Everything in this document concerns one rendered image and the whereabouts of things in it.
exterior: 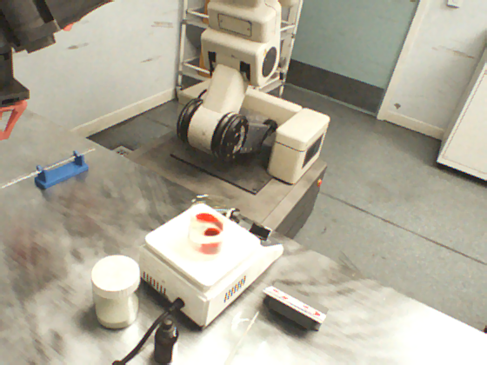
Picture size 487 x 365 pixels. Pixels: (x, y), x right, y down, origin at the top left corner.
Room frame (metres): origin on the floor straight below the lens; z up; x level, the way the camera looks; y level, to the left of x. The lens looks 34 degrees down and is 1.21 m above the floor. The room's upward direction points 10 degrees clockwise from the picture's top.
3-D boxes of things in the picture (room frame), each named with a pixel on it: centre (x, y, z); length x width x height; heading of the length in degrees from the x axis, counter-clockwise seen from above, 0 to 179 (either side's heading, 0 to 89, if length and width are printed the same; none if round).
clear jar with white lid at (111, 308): (0.32, 0.13, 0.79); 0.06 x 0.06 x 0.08
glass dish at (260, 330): (0.32, -0.05, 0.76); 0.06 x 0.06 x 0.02
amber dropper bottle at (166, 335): (0.27, 0.05, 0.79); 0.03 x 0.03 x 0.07
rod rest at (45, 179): (0.59, 0.34, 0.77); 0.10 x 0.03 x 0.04; 151
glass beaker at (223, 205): (0.38, 0.03, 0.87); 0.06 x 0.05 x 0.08; 136
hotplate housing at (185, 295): (0.42, 0.02, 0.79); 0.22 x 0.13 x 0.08; 148
